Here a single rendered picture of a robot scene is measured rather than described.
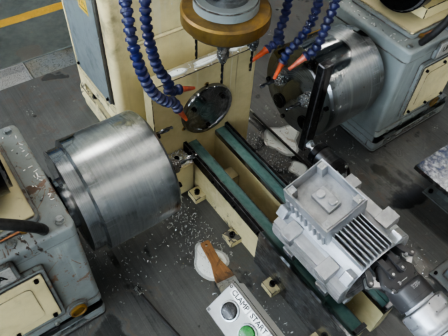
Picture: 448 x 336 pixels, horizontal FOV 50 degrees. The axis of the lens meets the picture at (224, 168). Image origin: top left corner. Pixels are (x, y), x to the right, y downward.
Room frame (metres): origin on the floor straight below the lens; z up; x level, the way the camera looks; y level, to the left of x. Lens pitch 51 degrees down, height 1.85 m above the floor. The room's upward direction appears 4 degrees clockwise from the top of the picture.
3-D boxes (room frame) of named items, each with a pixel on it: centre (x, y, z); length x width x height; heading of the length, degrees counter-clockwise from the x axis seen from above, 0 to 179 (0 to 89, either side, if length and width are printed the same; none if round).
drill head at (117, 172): (0.58, 0.27, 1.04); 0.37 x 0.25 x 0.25; 129
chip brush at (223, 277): (0.53, -0.02, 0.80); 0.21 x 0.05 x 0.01; 31
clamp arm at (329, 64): (0.78, -0.19, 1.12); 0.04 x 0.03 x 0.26; 39
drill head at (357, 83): (1.01, -0.27, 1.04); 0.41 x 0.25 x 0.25; 129
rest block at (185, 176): (0.79, 0.12, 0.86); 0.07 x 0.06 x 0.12; 129
